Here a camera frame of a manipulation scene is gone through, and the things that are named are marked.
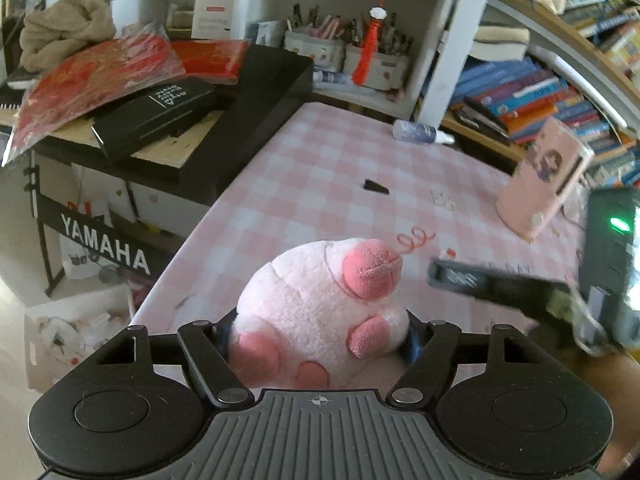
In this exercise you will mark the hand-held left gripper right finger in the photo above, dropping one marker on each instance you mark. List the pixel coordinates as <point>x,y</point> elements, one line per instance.
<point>415,345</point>

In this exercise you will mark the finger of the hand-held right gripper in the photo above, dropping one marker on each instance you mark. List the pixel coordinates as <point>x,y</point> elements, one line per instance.
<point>490,285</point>

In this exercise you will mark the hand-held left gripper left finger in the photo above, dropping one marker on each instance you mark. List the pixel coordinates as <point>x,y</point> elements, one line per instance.
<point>207,355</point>

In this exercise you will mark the pink plush toy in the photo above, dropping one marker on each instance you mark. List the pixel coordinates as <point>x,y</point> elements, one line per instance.
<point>310,305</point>

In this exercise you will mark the pink box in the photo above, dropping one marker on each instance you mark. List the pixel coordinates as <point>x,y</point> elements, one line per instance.
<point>540,190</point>

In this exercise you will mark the white storage bin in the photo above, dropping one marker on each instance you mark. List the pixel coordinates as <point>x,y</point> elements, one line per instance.
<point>65,340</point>

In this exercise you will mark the small black clip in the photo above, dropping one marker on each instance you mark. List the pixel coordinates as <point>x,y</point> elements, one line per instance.
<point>376,187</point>

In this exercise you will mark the black stapler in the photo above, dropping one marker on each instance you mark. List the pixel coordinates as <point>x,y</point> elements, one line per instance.
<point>480,117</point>

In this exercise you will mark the small spray bottle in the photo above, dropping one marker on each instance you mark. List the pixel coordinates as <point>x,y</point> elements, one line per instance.
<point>420,131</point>

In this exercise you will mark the row of colourful books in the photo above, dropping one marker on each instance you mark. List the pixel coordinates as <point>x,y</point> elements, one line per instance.
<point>550,95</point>

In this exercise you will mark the pink checkered tablecloth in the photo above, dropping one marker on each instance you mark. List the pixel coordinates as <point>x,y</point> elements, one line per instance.
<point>310,170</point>

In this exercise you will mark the white pen holder box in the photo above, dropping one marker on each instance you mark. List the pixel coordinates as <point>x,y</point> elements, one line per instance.
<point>385,67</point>
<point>315,52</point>

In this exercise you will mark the black electric piano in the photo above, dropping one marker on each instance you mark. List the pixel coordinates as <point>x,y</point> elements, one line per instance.
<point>260,110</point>

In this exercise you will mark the black box white print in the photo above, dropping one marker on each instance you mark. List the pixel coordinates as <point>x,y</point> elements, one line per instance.
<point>155,110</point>

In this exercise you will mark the white wooden bookshelf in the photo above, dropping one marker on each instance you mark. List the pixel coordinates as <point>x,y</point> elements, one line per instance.
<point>450,35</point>

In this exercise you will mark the red tassel ornament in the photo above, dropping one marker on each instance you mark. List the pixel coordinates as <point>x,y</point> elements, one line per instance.
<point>369,55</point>

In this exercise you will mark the flat red envelope pack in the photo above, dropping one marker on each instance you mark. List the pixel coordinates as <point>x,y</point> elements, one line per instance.
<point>215,60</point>

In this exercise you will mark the red plastic packet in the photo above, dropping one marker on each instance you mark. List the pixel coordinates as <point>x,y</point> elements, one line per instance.
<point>85,85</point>

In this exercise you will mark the white box red label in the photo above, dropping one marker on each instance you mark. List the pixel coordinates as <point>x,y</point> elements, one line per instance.
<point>212,17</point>

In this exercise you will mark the beige cloth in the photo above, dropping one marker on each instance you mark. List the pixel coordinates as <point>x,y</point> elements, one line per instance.
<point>65,30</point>

